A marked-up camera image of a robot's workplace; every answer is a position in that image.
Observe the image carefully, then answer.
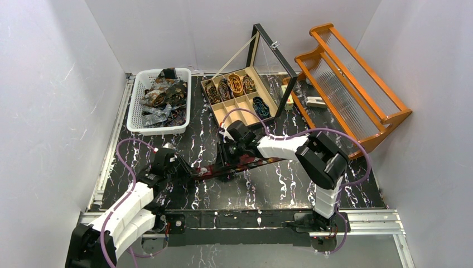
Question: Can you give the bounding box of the red patterned tie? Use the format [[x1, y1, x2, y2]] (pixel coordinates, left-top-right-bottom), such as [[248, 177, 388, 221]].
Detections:
[[192, 155, 284, 181]]

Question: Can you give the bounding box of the blue green tie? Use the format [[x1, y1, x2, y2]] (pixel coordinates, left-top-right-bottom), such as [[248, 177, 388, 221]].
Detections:
[[252, 97, 271, 120]]

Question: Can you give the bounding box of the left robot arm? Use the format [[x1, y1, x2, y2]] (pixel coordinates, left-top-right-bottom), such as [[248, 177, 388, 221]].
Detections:
[[65, 147, 198, 267]]

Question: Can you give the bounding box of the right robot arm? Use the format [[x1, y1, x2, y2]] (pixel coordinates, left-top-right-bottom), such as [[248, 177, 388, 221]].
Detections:
[[218, 121, 349, 231]]

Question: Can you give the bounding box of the pile of patterned ties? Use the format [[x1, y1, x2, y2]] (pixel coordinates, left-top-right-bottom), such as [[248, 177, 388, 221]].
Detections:
[[139, 68, 187, 128]]

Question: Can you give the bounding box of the wooden tie storage box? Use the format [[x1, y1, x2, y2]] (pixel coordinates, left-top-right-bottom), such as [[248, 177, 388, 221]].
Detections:
[[201, 68, 276, 129]]

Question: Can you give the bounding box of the rolled purple patterned tie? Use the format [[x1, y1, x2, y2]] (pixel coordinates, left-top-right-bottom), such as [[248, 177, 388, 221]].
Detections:
[[218, 78, 233, 101]]

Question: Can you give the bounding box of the rolled dark striped tie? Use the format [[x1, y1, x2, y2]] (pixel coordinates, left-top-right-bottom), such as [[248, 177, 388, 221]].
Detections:
[[205, 80, 221, 105]]

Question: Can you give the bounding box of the rolled brown patterned tie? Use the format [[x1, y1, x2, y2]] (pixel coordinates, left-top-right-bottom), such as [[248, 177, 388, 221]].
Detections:
[[242, 74, 257, 94]]

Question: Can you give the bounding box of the rolled orange tie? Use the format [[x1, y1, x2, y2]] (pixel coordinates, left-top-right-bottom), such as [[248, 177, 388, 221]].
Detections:
[[227, 74, 245, 97]]

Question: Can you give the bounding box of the small cream box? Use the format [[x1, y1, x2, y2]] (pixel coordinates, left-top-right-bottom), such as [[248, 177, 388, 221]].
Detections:
[[281, 84, 294, 111]]

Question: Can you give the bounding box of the white plastic basket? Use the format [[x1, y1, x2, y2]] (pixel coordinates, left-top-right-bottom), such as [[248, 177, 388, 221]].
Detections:
[[126, 68, 192, 136]]

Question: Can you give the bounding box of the glass box lid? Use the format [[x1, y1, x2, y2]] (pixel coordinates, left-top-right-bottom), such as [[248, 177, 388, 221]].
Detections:
[[246, 23, 297, 117]]

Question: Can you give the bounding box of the white stapler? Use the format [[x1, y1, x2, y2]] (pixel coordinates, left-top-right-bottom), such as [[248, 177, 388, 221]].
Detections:
[[306, 97, 327, 108]]

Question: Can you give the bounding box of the orange wooden rack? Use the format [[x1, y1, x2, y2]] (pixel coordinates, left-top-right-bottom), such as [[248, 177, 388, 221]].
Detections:
[[295, 23, 412, 152]]

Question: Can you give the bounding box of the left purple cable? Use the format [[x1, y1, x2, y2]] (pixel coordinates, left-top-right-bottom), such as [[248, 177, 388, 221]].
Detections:
[[99, 138, 169, 268]]

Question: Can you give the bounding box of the purple cable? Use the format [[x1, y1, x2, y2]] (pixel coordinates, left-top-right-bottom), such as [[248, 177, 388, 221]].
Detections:
[[221, 108, 373, 256], [99, 138, 169, 268]]

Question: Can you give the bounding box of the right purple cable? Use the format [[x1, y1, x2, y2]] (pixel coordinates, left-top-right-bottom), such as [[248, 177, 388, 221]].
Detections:
[[221, 108, 373, 256]]

